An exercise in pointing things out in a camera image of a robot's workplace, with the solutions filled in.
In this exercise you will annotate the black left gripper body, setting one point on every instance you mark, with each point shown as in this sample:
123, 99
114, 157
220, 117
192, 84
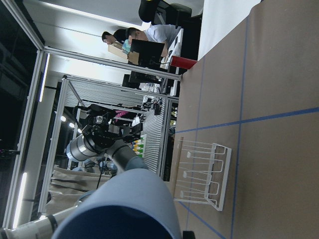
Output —
105, 126

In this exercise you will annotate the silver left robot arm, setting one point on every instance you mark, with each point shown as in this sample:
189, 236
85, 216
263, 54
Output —
120, 152

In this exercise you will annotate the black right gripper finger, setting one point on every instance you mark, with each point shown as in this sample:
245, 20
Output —
188, 235

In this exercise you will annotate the person in grey shirt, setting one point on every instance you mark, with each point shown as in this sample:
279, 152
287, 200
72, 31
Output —
156, 33

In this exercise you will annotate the white wire cup holder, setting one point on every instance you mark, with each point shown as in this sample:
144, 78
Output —
202, 173

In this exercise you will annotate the person in black shirt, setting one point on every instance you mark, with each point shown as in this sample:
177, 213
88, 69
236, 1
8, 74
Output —
118, 36

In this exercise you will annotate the black computer monitor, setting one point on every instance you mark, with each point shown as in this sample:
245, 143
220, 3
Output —
149, 53

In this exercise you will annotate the light blue plastic cup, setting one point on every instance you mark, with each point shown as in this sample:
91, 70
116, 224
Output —
135, 204

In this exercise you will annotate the cardboard box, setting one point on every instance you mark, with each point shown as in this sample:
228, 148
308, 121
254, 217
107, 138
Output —
116, 48

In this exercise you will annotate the red cylinder bottle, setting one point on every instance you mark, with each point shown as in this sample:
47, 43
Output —
181, 62

